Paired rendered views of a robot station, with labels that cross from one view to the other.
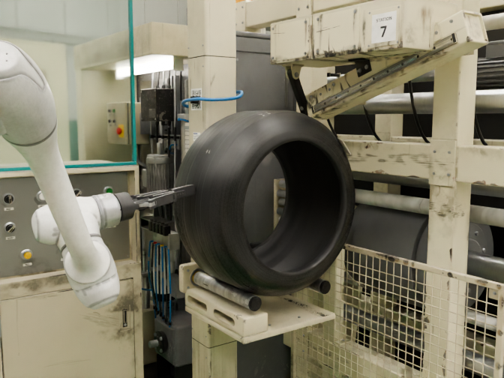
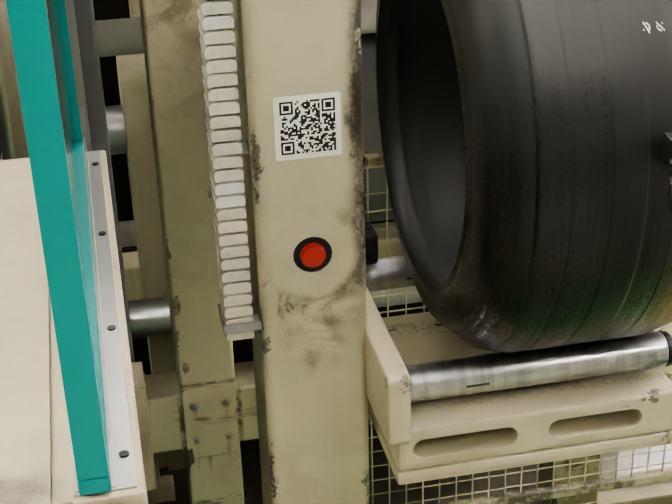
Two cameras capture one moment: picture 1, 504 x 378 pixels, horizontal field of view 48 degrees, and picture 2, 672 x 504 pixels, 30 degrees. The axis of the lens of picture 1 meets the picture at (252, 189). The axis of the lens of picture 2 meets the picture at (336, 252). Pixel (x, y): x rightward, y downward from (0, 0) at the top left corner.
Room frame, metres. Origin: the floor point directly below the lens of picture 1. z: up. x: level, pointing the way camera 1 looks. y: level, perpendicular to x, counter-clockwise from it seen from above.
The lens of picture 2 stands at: (1.42, 1.37, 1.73)
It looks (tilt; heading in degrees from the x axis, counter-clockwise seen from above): 27 degrees down; 294
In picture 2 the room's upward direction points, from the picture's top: 2 degrees counter-clockwise
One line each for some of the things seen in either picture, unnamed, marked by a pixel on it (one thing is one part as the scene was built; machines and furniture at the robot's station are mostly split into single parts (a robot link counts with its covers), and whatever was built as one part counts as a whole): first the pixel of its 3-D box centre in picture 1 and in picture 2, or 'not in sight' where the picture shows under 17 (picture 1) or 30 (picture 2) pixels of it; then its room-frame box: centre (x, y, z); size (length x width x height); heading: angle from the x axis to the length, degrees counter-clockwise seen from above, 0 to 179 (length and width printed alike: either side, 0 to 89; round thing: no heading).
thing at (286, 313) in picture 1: (258, 311); (492, 377); (1.82, -0.02, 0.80); 0.37 x 0.36 x 0.02; 125
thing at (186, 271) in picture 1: (229, 270); (363, 328); (1.97, 0.08, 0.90); 0.40 x 0.03 x 0.10; 125
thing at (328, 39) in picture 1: (354, 37); not in sight; (1.89, -0.34, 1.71); 0.61 x 0.25 x 0.15; 35
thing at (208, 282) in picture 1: (224, 289); (535, 366); (1.74, 0.09, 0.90); 0.35 x 0.05 x 0.05; 35
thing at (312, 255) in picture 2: not in sight; (312, 253); (1.99, 0.19, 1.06); 0.03 x 0.02 x 0.03; 35
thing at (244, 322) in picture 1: (223, 308); (528, 411); (1.74, 0.09, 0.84); 0.36 x 0.09 x 0.06; 35
